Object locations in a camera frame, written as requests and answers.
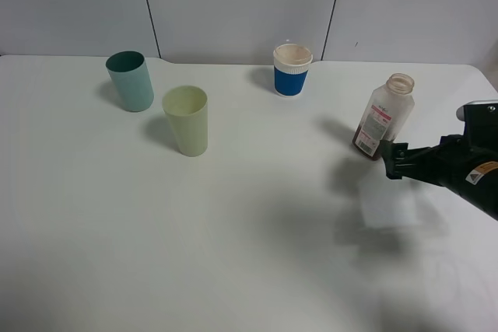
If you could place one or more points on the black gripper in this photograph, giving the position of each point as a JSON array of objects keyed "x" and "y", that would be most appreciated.
[{"x": 467, "y": 170}]

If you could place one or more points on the clear plastic drink bottle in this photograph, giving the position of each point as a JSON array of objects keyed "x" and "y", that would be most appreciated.
[{"x": 388, "y": 109}]

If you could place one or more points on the blue white paper cup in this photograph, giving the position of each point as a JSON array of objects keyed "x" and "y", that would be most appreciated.
[{"x": 291, "y": 65}]

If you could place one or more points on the pale green plastic cup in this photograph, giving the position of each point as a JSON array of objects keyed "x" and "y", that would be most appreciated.
[{"x": 186, "y": 108}]

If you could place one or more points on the teal plastic cup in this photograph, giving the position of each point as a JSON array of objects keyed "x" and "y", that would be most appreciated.
[{"x": 129, "y": 73}]

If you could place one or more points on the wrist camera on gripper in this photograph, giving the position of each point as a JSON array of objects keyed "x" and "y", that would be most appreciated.
[{"x": 480, "y": 118}]

